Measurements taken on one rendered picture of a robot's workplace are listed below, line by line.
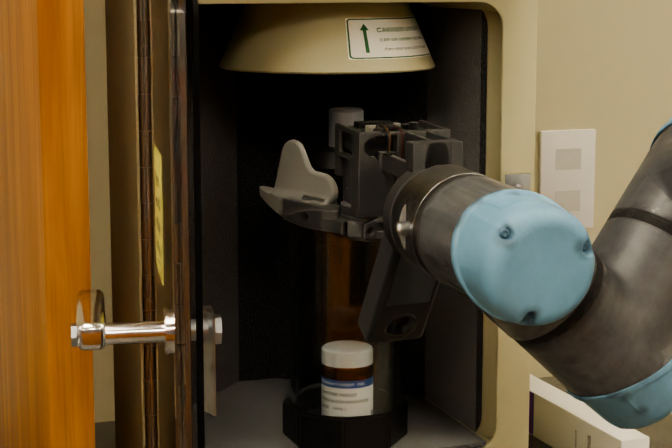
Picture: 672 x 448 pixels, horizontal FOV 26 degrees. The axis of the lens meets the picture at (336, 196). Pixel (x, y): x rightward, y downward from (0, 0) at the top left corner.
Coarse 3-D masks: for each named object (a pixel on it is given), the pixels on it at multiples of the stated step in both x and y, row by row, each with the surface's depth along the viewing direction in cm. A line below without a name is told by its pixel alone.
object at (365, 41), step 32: (256, 32) 114; (288, 32) 112; (320, 32) 111; (352, 32) 112; (384, 32) 113; (416, 32) 116; (224, 64) 116; (256, 64) 113; (288, 64) 111; (320, 64) 111; (352, 64) 111; (384, 64) 112; (416, 64) 114
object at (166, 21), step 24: (144, 0) 100; (168, 0) 72; (168, 24) 73; (168, 48) 73; (168, 72) 74; (168, 96) 75; (168, 120) 75; (168, 144) 76; (168, 168) 76; (168, 192) 77; (168, 216) 77; (168, 240) 78; (168, 264) 79; (168, 288) 79; (168, 360) 81; (168, 384) 82; (168, 408) 82; (168, 432) 83
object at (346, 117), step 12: (336, 108) 116; (348, 108) 116; (360, 108) 116; (336, 120) 115; (348, 120) 115; (360, 120) 115; (312, 144) 117; (324, 144) 117; (312, 156) 113; (324, 156) 113; (324, 168) 112
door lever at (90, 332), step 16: (80, 304) 82; (96, 304) 82; (80, 320) 78; (96, 320) 78; (160, 320) 79; (80, 336) 78; (96, 336) 78; (112, 336) 78; (128, 336) 78; (144, 336) 78; (160, 336) 78
